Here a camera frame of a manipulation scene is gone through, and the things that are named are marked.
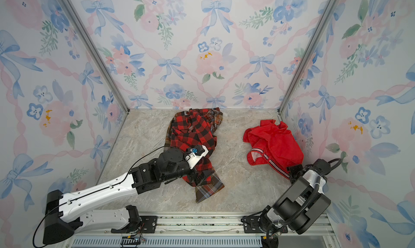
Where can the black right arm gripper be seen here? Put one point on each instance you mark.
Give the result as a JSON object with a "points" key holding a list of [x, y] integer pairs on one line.
{"points": [[294, 168]]}

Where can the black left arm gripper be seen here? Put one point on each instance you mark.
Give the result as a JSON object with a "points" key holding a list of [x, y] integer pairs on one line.
{"points": [[202, 177]]}

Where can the plain red garment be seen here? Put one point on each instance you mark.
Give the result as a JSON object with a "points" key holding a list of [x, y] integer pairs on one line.
{"points": [[273, 144]]}

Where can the red black buffalo plaid cloth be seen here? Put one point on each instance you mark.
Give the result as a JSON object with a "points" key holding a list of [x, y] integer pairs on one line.
{"points": [[188, 129]]}

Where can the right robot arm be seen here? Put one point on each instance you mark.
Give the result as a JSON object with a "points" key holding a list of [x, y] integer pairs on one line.
{"points": [[304, 201]]}

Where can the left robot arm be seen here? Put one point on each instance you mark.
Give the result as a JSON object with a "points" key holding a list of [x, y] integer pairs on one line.
{"points": [[67, 214]]}

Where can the brown multicolour tartan cloth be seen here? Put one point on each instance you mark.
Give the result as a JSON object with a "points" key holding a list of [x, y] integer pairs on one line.
{"points": [[203, 192]]}

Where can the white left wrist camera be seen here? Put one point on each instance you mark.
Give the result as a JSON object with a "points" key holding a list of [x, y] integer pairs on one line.
{"points": [[195, 154]]}

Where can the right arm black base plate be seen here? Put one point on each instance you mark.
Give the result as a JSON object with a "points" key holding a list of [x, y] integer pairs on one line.
{"points": [[262, 224]]}

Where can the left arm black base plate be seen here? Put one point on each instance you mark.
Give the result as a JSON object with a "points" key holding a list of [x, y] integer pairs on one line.
{"points": [[147, 223]]}

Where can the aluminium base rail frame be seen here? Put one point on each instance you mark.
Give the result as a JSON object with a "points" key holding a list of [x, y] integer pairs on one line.
{"points": [[210, 223]]}

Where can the aluminium corner post right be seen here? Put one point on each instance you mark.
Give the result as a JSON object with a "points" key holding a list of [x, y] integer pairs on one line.
{"points": [[309, 50]]}

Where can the aluminium corner post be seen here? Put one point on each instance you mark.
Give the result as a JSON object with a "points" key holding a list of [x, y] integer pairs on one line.
{"points": [[309, 50], [74, 17]]}

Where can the aluminium corner post left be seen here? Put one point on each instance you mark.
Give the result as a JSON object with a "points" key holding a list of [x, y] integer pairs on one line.
{"points": [[74, 17]]}

